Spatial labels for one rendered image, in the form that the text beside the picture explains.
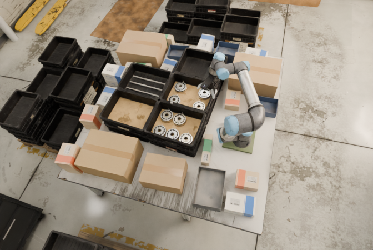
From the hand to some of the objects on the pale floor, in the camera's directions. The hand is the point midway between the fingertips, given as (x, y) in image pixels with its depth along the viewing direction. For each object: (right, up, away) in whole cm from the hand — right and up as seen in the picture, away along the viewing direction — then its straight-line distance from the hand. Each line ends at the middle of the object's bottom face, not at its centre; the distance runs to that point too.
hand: (205, 94), depth 201 cm
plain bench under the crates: (-12, -50, +93) cm, 106 cm away
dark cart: (-185, -127, +64) cm, 233 cm away
